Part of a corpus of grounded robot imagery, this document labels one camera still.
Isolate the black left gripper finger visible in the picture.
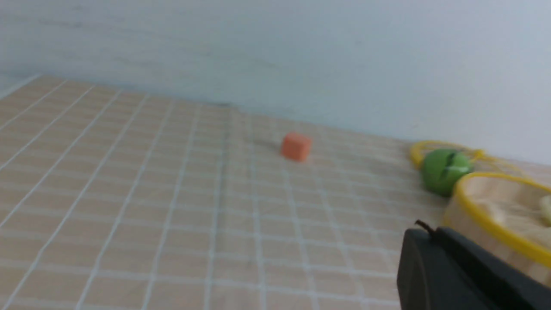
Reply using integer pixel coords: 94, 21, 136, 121
397, 220, 551, 310

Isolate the green toy watermelon ball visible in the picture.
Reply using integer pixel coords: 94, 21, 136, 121
420, 149, 474, 197

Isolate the orange foam cube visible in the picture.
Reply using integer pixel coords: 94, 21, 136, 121
280, 132, 313, 162

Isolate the bamboo steamer lid yellow rim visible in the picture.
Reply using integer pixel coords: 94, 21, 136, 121
409, 140, 528, 178

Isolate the bamboo steamer tray yellow rim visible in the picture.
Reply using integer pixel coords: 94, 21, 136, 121
443, 172, 551, 286

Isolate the beige checkered tablecloth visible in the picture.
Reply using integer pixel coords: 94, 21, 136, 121
1, 76, 454, 310

